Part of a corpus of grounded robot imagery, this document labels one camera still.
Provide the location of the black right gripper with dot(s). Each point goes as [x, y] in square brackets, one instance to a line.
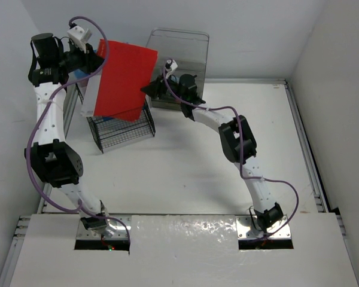
[155, 88]

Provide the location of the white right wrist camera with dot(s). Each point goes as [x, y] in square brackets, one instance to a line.
[170, 67]

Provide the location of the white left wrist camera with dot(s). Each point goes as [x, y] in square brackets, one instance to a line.
[79, 37]

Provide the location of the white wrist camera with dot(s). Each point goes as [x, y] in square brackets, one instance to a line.
[79, 37]
[170, 67]

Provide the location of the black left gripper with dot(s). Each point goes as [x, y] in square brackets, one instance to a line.
[91, 60]

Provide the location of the black wire mesh shelf rack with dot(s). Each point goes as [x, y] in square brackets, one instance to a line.
[128, 126]

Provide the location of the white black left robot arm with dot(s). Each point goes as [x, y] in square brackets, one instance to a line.
[47, 154]

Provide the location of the blue folder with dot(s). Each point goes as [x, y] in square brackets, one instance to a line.
[79, 78]

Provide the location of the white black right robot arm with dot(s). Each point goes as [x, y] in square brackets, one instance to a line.
[238, 143]

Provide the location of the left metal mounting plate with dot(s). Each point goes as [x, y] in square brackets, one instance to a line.
[108, 229]

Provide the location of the red folder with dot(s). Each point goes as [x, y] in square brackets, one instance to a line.
[115, 92]

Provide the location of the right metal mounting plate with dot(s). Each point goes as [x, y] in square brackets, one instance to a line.
[248, 229]

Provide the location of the clear plastic drawer organizer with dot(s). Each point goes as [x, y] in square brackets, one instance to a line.
[189, 49]

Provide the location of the metal mounting plate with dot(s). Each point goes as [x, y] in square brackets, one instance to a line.
[248, 229]
[108, 229]

